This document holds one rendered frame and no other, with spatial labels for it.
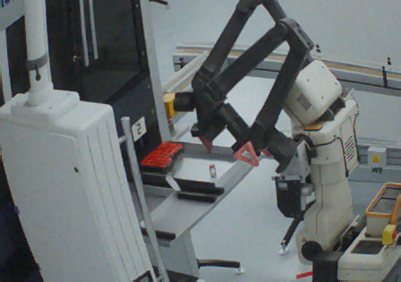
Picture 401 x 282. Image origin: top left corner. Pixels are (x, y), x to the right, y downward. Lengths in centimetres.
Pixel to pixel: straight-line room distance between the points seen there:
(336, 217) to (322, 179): 19
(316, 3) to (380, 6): 48
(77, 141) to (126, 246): 38
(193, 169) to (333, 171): 77
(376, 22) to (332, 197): 177
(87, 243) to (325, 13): 254
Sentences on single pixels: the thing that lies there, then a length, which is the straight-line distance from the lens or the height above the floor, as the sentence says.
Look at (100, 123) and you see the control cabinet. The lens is 278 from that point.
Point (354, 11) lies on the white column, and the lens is 499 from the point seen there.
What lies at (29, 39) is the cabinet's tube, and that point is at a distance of 282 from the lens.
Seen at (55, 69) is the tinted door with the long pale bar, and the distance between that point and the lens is 346.
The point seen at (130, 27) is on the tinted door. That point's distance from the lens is 386.
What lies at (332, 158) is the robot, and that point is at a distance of 323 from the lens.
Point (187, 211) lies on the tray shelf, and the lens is 363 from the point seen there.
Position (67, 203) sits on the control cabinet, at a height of 130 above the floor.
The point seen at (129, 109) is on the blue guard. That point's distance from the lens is 389.
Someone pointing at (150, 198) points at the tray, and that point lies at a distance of 375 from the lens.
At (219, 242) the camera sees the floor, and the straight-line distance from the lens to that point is 513.
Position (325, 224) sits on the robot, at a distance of 341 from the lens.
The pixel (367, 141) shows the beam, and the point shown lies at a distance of 464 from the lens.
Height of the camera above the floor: 260
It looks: 24 degrees down
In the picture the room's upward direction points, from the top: 10 degrees counter-clockwise
